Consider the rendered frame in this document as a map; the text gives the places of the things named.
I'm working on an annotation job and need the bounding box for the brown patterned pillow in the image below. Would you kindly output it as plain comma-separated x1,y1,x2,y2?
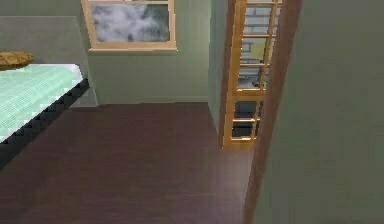
0,50,36,71

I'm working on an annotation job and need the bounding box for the wooden framed window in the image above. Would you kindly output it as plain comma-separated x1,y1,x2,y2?
80,0,178,53

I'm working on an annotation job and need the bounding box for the bed with pale green cover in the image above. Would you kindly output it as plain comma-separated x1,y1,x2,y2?
0,63,90,170

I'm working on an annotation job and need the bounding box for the light wooden glazed door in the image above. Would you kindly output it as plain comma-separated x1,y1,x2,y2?
222,0,283,151

